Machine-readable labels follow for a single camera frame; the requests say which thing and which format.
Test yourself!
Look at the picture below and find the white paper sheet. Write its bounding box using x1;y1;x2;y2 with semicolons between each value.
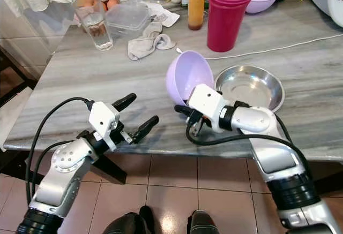
145;1;180;28

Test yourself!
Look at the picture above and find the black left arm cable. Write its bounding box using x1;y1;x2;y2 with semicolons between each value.
32;139;78;192
25;97;97;205

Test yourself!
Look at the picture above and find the magenta plastic tumbler with lid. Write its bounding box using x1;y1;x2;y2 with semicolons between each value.
206;0;255;53

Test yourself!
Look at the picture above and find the round steel plate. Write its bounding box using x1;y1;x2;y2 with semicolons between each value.
214;65;285;112

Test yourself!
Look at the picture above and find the grey crumpled cloth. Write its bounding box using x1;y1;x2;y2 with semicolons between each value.
128;21;176;61

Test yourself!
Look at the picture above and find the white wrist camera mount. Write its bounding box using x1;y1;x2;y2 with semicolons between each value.
88;101;122;139
187;84;227;128

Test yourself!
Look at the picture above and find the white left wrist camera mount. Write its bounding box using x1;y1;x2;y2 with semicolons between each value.
88;101;122;139

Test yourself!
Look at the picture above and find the white charging cable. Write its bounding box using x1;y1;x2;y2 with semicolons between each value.
175;32;343;61

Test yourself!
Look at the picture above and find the black right robot leg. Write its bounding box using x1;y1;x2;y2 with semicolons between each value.
187;210;220;234

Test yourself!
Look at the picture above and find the dark wooden chair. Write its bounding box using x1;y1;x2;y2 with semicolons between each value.
0;46;41;180

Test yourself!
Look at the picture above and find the clear drinking glass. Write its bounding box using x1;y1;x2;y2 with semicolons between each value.
73;0;115;51

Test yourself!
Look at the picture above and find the dark wooden table leg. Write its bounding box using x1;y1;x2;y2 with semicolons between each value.
319;170;343;195
86;154;128;185

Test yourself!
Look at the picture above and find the orange sauce bottle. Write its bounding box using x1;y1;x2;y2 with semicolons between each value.
188;0;208;31

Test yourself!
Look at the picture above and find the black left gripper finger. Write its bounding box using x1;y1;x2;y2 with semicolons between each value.
111;93;138;111
133;115;160;145

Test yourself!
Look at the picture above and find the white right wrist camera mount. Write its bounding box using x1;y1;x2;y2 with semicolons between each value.
187;84;227;128

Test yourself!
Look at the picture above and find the clear plastic food container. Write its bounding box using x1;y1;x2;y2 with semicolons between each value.
106;4;151;36

